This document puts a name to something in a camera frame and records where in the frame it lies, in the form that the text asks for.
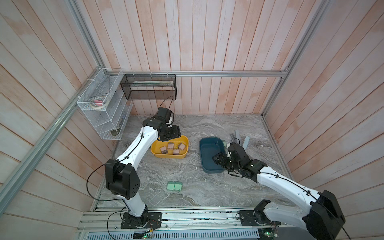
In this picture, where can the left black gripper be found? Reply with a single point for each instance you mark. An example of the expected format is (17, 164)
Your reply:
(176, 132)

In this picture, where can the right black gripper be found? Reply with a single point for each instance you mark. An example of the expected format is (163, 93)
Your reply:
(221, 159)

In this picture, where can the yellow plastic storage box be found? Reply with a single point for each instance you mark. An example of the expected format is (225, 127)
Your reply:
(155, 148)

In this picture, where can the teal plastic storage box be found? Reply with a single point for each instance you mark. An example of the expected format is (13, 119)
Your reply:
(209, 147)

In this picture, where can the green plug cube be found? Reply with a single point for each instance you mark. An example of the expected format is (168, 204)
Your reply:
(178, 186)
(171, 186)

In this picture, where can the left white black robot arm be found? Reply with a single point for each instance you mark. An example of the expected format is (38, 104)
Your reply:
(121, 174)

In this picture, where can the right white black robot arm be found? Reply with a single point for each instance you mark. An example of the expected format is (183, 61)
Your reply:
(319, 213)

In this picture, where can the light blue cylinder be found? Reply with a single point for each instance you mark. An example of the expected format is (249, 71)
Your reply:
(246, 142)

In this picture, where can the grey rectangular bar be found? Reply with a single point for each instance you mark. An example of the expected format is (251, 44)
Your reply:
(237, 134)

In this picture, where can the tape roll on shelf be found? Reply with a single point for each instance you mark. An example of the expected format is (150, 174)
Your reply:
(98, 103)

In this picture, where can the black mesh wall basket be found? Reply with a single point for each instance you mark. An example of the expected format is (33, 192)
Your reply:
(149, 87)

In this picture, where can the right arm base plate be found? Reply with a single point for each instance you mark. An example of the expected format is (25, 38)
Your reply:
(254, 218)

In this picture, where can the white wire wall shelf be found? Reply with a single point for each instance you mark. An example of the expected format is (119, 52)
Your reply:
(109, 122)

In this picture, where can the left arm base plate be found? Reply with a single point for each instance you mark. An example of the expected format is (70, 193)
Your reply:
(146, 221)

